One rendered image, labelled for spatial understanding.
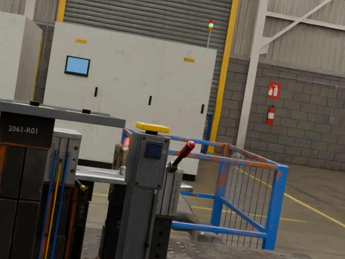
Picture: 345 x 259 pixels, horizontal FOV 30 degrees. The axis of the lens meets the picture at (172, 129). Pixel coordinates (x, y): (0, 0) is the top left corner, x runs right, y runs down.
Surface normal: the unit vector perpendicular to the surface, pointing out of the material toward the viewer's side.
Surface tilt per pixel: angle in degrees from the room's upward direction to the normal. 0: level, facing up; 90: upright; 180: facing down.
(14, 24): 90
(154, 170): 90
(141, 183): 90
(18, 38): 90
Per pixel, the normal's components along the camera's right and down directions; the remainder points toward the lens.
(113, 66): 0.17, 0.08
